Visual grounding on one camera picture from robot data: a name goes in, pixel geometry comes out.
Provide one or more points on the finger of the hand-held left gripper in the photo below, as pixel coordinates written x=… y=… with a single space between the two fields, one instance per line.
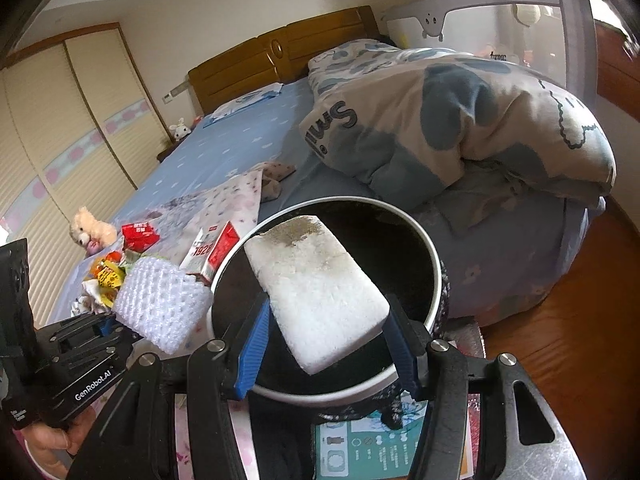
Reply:
x=103 y=328
x=120 y=345

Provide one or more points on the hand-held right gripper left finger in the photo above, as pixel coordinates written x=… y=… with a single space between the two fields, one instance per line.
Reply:
x=254 y=347

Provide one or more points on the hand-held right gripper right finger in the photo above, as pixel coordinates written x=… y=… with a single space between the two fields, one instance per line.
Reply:
x=401 y=357

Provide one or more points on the white foam net wrap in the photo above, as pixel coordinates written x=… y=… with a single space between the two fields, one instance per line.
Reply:
x=160 y=300

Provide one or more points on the white foam block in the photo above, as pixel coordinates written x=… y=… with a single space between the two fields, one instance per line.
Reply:
x=315 y=290

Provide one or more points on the red snack packet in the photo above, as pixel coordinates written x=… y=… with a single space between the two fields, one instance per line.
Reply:
x=140 y=235

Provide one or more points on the person's left hand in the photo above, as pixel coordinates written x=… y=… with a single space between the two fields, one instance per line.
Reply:
x=52 y=440

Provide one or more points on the yellow snack wrapper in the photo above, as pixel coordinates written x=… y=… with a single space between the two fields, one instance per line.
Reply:
x=107 y=276

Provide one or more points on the teal printed booklet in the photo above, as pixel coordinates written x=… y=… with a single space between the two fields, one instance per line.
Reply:
x=370 y=447

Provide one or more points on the beige teddy bear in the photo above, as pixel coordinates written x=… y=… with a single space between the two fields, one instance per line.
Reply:
x=87 y=227

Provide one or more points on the red and white carton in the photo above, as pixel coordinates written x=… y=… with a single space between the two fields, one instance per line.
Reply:
x=220 y=250

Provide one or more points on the pink floral blanket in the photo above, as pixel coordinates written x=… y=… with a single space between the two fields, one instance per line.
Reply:
x=225 y=205

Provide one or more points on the brown patterned cloth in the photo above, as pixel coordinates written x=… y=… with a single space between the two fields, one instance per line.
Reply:
x=275 y=175

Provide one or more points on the bed with blue sheet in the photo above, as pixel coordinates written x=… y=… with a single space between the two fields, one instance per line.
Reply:
x=225 y=150

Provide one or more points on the cream sliding-door wardrobe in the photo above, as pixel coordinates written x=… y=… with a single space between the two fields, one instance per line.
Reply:
x=60 y=125

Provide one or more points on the white bunny toy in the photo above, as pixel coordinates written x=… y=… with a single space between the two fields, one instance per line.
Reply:
x=180 y=130

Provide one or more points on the blue and white printed quilt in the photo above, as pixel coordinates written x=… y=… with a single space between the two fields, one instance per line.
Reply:
x=450 y=120

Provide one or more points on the blue and white pillow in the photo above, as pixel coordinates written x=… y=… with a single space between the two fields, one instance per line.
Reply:
x=250 y=97

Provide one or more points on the wooden headboard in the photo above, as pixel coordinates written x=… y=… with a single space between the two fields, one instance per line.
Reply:
x=300 y=45

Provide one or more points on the brown wooden ledge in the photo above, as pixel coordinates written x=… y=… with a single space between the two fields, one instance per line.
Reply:
x=617 y=70

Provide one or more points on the wall switch panel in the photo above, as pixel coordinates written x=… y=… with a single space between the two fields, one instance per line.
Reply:
x=173 y=92

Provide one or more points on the grey bed rail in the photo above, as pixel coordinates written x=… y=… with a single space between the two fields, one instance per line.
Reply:
x=575 y=35

